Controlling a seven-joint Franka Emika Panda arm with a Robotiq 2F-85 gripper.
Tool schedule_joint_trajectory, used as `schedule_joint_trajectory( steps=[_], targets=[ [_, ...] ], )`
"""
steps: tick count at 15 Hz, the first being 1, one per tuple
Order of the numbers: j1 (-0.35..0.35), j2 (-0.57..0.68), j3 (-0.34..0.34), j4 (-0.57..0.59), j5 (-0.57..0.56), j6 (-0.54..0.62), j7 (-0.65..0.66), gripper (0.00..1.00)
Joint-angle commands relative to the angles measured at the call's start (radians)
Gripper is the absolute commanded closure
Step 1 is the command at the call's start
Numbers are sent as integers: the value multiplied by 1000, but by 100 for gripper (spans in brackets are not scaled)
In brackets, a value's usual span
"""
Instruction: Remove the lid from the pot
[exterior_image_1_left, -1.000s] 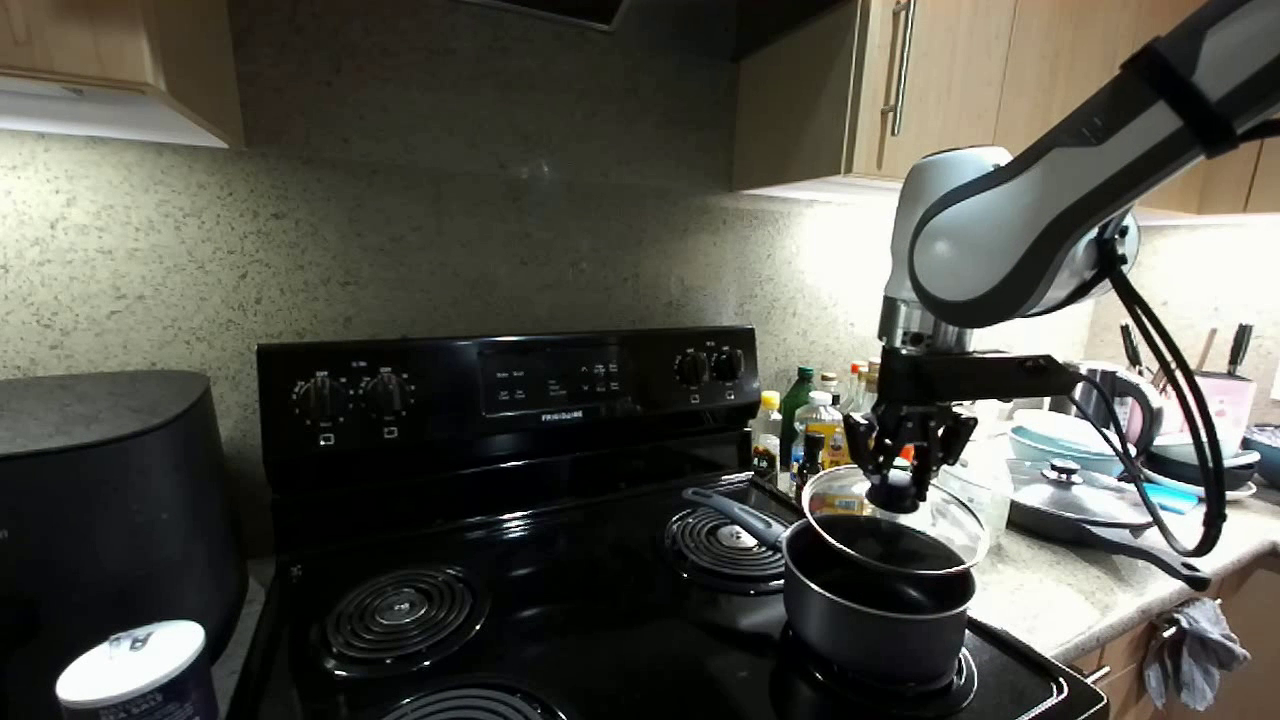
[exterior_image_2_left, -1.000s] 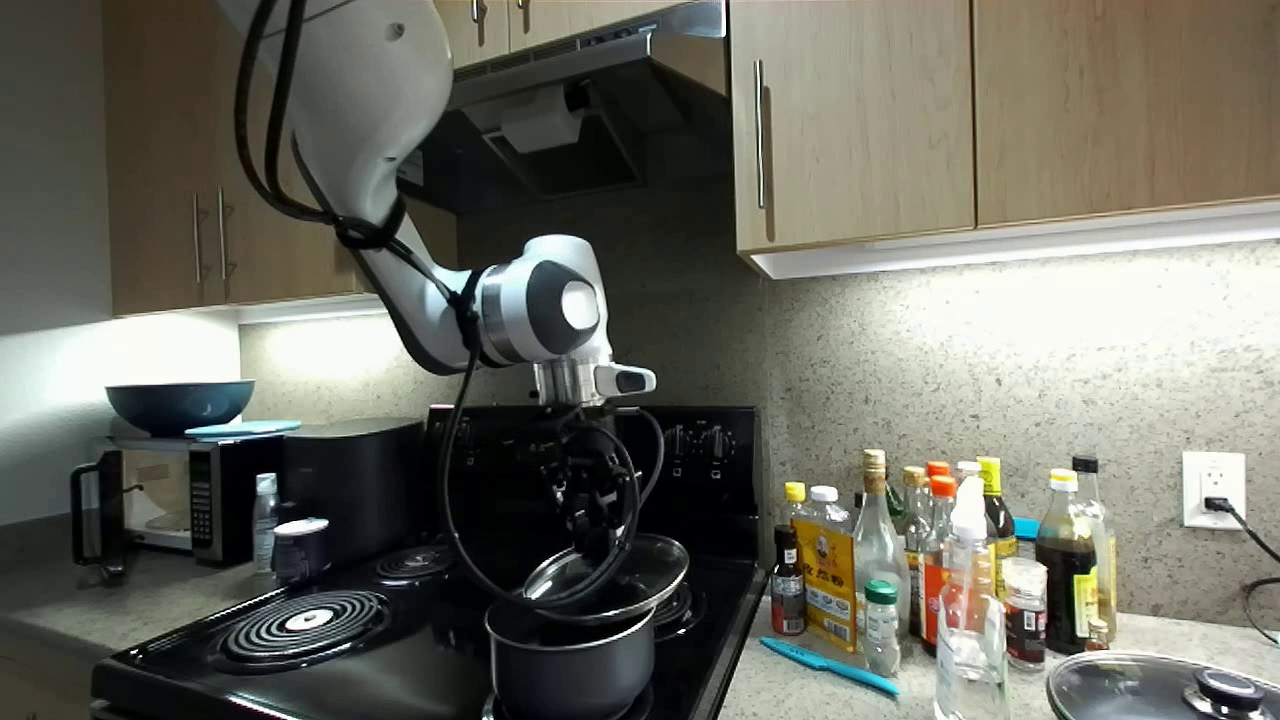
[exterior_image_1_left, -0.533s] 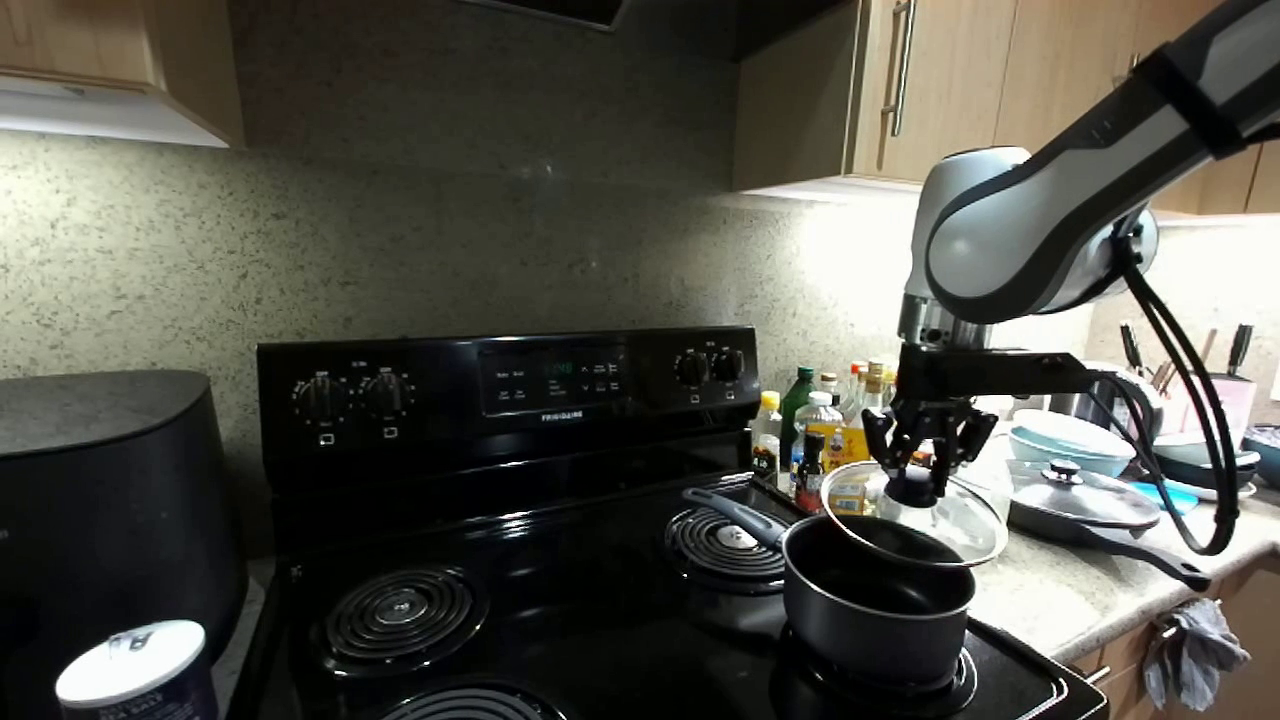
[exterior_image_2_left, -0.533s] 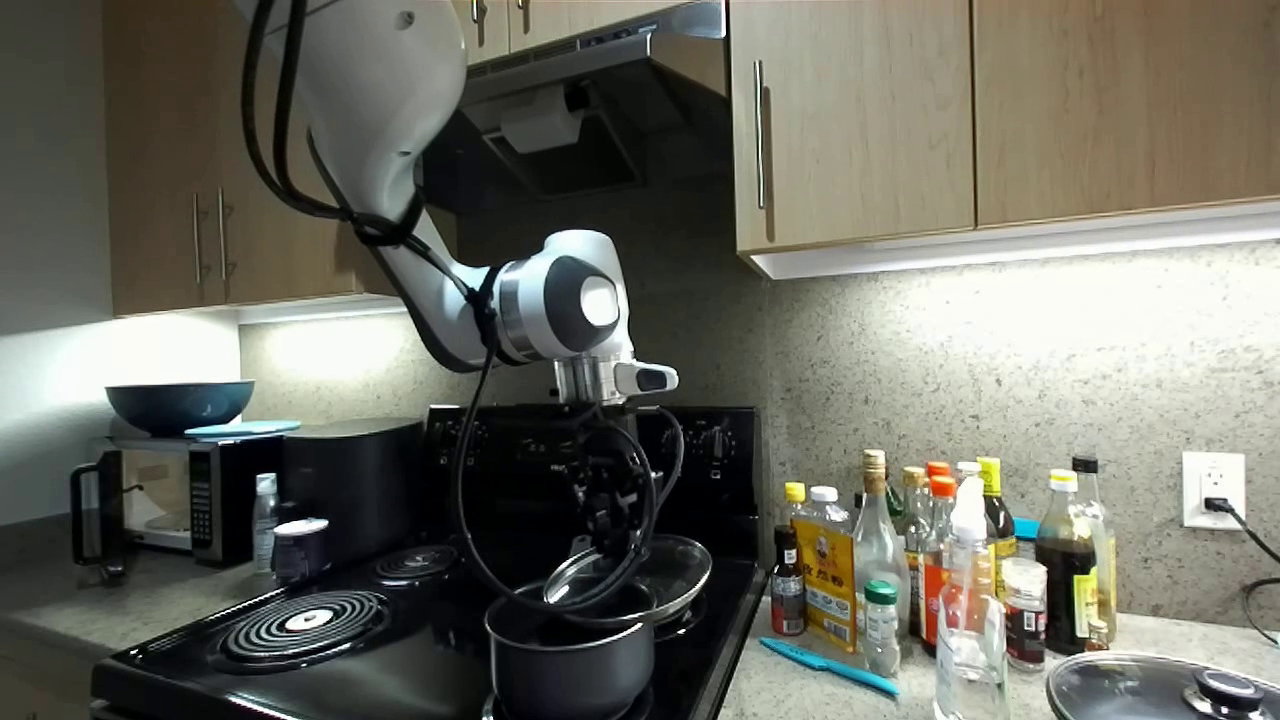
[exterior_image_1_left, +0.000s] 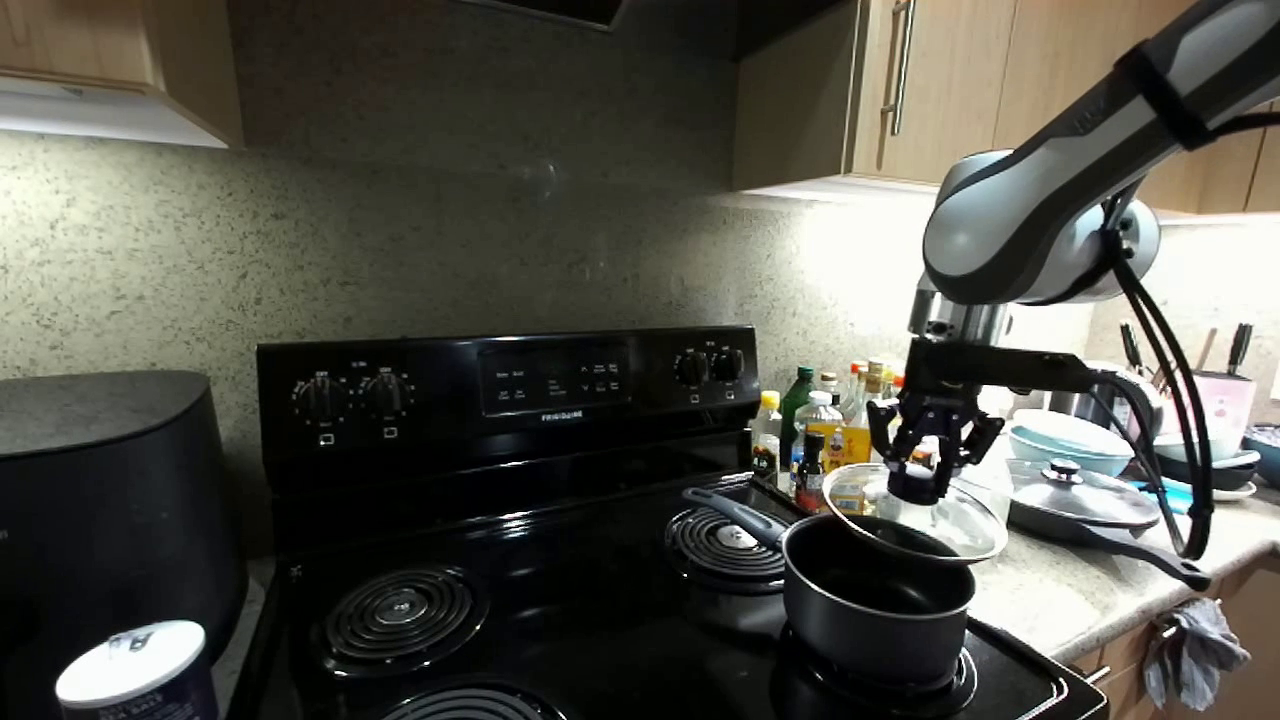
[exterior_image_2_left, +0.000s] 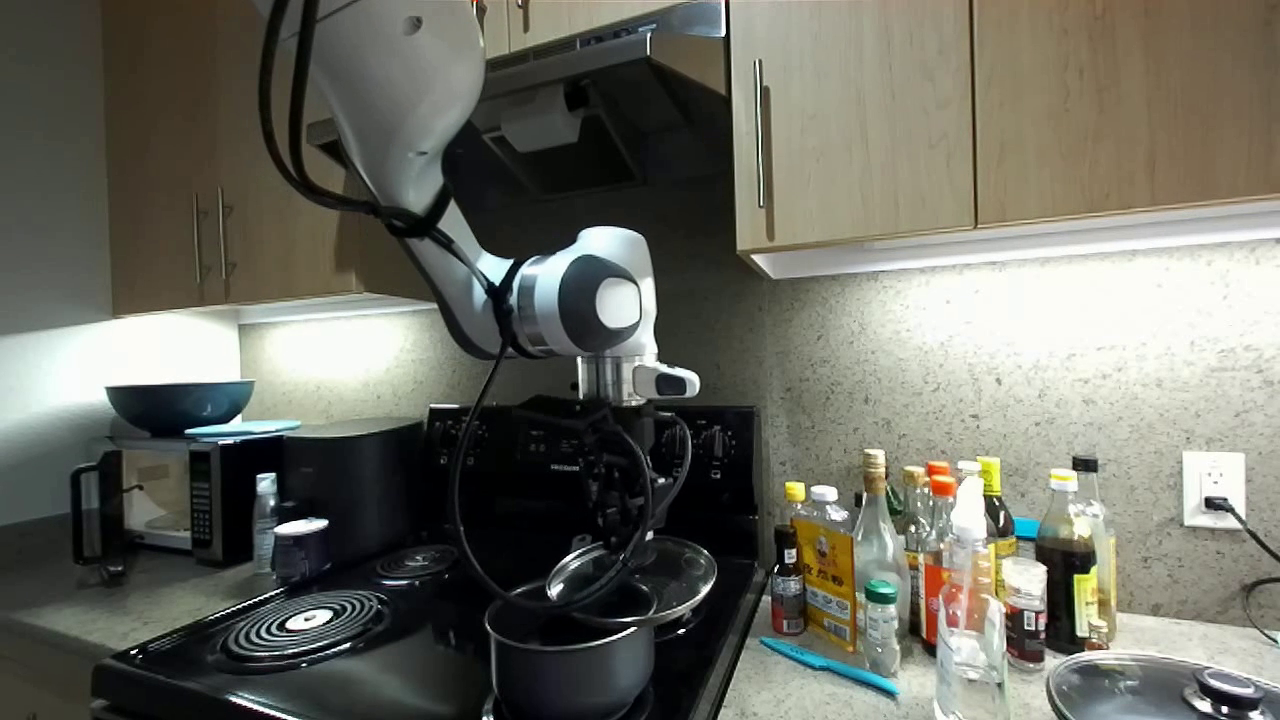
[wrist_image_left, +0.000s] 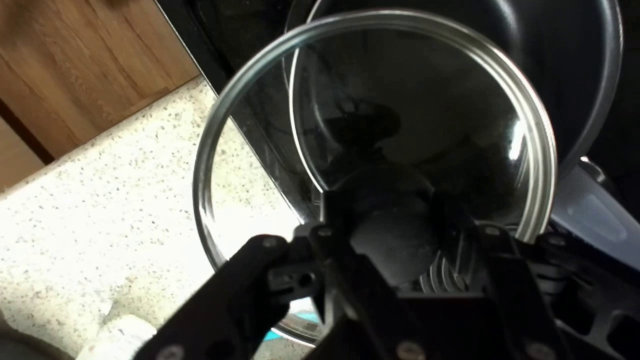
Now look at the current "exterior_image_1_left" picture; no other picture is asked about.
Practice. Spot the under cabinet light strip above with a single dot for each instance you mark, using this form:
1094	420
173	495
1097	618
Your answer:
812	189

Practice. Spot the grey hanging towel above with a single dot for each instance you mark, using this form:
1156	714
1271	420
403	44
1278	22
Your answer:
1195	655

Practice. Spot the dark stacked bowl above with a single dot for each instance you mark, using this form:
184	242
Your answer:
1235	465

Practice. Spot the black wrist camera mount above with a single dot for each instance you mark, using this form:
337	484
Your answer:
1002	364

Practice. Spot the large pan lid with knob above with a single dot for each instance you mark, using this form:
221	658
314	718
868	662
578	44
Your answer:
1081	500

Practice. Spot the white knife block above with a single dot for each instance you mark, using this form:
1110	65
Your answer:
1229	405

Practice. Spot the black electric stove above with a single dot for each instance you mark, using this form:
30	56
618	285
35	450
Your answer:
533	533

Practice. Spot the black cooking pot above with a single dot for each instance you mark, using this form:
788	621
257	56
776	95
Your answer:
873	627

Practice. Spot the wooden cabinet beside hood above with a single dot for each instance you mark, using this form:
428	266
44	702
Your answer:
92	52

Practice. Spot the glass pot lid black knob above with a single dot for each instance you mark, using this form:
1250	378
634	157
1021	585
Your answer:
962	526

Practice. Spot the teal dish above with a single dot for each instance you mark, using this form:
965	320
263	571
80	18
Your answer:
1054	440

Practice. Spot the white grey Franka robot arm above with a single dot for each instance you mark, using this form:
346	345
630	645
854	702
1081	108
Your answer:
1054	222

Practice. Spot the dark jar white lid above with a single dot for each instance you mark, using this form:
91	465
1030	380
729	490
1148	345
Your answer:
133	667

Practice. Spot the black air fryer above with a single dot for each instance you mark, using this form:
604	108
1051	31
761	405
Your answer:
107	521

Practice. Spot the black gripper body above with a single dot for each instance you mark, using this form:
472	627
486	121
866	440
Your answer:
940	427

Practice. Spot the small yellow cap bottle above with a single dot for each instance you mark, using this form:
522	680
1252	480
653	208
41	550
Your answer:
767	440

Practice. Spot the green bottle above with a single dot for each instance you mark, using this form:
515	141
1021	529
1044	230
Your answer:
796	400

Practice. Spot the yellow label bottle white cap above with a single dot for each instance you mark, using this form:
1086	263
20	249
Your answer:
819	452

